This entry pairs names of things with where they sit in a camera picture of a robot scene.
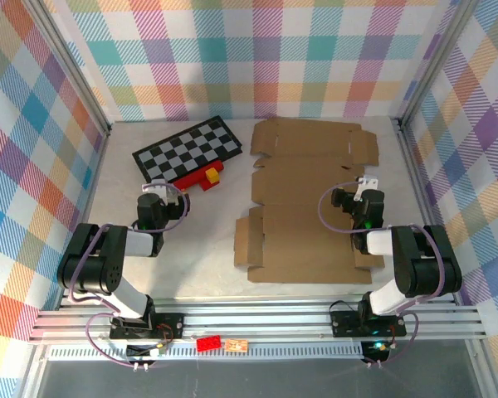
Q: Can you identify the brown cardboard box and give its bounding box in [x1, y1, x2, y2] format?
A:
[250, 117, 379, 169]
[233, 155, 386, 286]

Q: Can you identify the red toy brick shape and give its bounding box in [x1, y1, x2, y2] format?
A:
[172, 159, 226, 192]

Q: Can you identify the black grey checkerboard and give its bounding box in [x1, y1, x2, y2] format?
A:
[131, 115, 244, 183]

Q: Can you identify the small black controller board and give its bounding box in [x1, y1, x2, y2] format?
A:
[125, 342, 170, 361]
[361, 339, 392, 362]

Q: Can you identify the flat red toy brick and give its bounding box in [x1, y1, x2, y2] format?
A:
[195, 334, 223, 353]

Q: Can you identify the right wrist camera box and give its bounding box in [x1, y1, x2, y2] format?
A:
[354, 175, 378, 203]

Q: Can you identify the aluminium side rail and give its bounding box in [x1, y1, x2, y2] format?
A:
[396, 119, 461, 306]

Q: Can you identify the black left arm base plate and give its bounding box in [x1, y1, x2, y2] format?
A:
[109, 313, 187, 340]

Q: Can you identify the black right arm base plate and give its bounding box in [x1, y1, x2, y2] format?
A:
[330, 308, 408, 338]

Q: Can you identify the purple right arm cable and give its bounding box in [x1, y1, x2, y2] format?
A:
[318, 178, 462, 369]

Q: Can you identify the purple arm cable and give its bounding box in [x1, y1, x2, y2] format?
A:
[68, 184, 192, 369]
[318, 178, 462, 369]

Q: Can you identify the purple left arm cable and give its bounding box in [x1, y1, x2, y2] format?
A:
[68, 184, 192, 369]

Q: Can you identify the aluminium mounting rail beam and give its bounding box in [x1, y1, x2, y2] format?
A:
[27, 294, 490, 345]

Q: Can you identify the aluminium frame post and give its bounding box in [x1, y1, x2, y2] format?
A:
[22, 0, 112, 137]
[396, 0, 481, 129]

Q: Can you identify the white slotted cable duct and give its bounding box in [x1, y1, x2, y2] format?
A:
[47, 342, 366, 362]

